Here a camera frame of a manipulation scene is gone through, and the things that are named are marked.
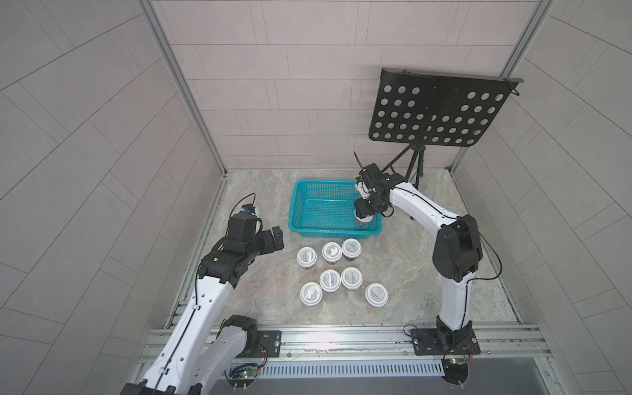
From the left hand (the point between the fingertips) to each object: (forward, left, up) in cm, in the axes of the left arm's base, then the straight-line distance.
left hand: (274, 231), depth 77 cm
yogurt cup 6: (-13, -18, -8) cm, 23 cm away
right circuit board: (-34, -53, -16) cm, 65 cm away
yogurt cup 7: (-11, -25, -11) cm, 29 cm away
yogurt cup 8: (-16, -32, -11) cm, 38 cm away
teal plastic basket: (+20, -16, -16) cm, 30 cm away
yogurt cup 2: (-4, -10, -10) cm, 15 cm away
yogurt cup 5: (-15, -12, -11) cm, 23 cm away
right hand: (+14, -30, -8) cm, 34 cm away
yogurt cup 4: (-1, -26, -10) cm, 28 cm away
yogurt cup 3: (-1, -19, -12) cm, 22 cm away
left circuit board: (-35, +5, -14) cm, 38 cm away
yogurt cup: (+9, -30, -7) cm, 32 cm away
